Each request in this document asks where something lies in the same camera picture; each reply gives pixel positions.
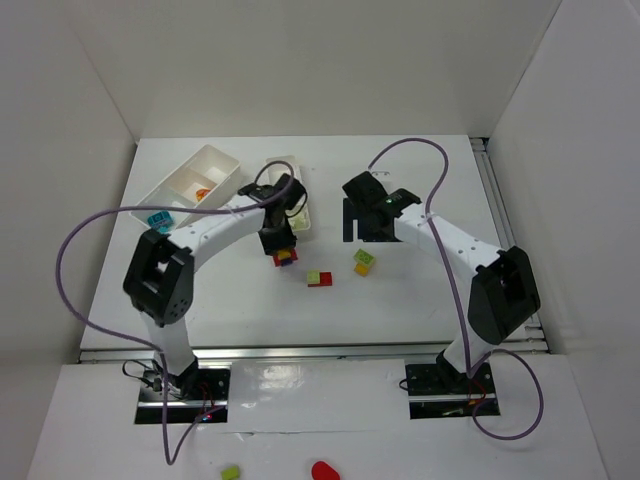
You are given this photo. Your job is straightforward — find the red yellow purple lego stack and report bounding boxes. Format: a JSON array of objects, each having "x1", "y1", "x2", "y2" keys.
[{"x1": 272, "y1": 247, "x2": 298, "y2": 267}]

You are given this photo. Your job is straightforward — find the lime and red lego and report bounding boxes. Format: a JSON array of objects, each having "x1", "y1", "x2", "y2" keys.
[{"x1": 307, "y1": 270, "x2": 333, "y2": 288}]

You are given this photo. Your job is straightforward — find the yellow oval lego piece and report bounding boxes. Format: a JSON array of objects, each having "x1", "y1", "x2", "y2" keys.
[{"x1": 195, "y1": 188, "x2": 210, "y2": 202}]

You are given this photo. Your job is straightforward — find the teal arched lego brick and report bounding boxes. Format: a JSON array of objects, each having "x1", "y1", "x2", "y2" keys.
[{"x1": 147, "y1": 210, "x2": 174, "y2": 231}]

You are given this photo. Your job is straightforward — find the lime lego brick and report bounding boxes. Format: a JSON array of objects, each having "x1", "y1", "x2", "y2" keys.
[{"x1": 289, "y1": 214, "x2": 308, "y2": 231}]

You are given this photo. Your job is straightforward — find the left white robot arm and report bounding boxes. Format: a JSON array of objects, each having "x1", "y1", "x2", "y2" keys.
[{"x1": 123, "y1": 196, "x2": 296, "y2": 396}]

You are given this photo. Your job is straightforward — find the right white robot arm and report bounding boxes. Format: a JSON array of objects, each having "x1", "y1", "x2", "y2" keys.
[{"x1": 343, "y1": 172, "x2": 541, "y2": 388}]

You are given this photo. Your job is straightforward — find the centre white compartment tray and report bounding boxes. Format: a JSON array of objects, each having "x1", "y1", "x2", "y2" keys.
[{"x1": 265, "y1": 155, "x2": 311, "y2": 236}]

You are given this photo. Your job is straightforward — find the white compartment tray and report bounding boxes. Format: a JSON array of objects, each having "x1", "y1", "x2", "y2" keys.
[
  {"x1": 129, "y1": 145, "x2": 243, "y2": 230},
  {"x1": 265, "y1": 155, "x2": 311, "y2": 236}
]

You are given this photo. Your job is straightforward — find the lime and yellow lego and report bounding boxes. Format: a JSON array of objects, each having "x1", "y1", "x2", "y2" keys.
[{"x1": 353, "y1": 249, "x2": 376, "y2": 277}]

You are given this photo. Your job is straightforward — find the left white compartment tray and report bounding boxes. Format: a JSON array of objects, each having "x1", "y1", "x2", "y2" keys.
[{"x1": 129, "y1": 145, "x2": 243, "y2": 230}]

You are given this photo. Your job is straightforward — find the red oval lego foreground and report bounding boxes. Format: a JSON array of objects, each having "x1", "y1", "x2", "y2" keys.
[{"x1": 311, "y1": 461, "x2": 341, "y2": 480}]

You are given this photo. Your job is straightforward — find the lime lego foreground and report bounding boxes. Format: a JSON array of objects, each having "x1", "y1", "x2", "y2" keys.
[{"x1": 220, "y1": 465, "x2": 241, "y2": 480}]

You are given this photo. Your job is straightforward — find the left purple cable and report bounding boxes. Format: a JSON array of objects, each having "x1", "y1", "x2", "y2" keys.
[{"x1": 54, "y1": 160, "x2": 296, "y2": 466}]

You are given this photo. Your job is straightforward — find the purple cable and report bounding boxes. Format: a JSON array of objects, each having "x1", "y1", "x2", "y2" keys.
[
  {"x1": 54, "y1": 160, "x2": 296, "y2": 466},
  {"x1": 367, "y1": 137, "x2": 545, "y2": 441}
]

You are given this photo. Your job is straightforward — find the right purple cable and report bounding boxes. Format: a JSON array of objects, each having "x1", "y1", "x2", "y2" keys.
[{"x1": 367, "y1": 137, "x2": 545, "y2": 441}]

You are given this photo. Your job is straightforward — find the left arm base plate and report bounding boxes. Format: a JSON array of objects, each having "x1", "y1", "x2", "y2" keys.
[{"x1": 121, "y1": 360, "x2": 231, "y2": 425}]

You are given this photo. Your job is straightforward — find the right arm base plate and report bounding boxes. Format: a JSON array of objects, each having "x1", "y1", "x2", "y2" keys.
[{"x1": 398, "y1": 363, "x2": 500, "y2": 420}]

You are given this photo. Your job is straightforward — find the front aluminium rail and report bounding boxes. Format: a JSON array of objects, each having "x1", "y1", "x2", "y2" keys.
[{"x1": 78, "y1": 341, "x2": 551, "y2": 364}]

